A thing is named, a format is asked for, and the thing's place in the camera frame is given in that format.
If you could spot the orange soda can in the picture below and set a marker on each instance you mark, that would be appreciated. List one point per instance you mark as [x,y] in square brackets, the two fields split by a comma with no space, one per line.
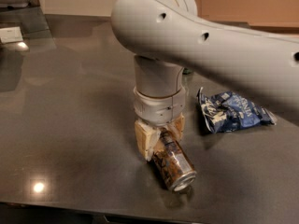
[174,166]

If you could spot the green soda can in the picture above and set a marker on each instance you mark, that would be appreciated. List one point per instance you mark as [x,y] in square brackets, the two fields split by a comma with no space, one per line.
[187,71]

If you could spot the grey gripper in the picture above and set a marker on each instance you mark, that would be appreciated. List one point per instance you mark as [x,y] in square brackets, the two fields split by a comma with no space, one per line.
[159,108]

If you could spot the white card on counter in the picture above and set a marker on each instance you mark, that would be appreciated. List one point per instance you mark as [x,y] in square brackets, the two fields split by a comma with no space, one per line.
[10,35]

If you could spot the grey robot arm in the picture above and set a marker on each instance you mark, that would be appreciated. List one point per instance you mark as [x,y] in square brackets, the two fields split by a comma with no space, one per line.
[167,35]

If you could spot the blue crumpled chip bag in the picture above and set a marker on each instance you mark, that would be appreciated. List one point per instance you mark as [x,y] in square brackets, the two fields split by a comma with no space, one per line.
[228,112]

